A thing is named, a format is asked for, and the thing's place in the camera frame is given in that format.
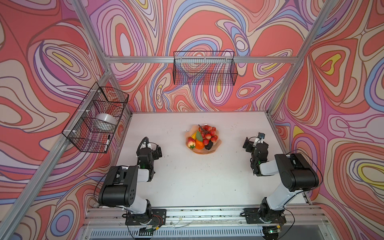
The black wire basket back wall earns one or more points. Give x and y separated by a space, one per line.
208 68

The black wire basket left wall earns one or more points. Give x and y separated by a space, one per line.
92 128

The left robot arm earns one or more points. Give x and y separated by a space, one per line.
119 189

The red lychee bunch with leaf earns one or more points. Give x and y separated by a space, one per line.
207 133

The dark avocado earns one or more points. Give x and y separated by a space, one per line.
209 145

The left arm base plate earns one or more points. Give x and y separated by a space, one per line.
154 218

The black wire basket wall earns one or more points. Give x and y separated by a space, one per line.
92 128
208 68

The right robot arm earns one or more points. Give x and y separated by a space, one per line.
296 174

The grey tape roll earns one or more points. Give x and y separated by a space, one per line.
105 122

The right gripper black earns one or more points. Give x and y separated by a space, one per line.
249 143

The orange persimmon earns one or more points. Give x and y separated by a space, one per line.
199 145

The yellow orange mango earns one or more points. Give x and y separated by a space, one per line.
194 135

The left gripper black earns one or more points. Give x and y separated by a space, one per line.
155 154

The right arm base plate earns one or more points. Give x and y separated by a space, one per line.
263 216

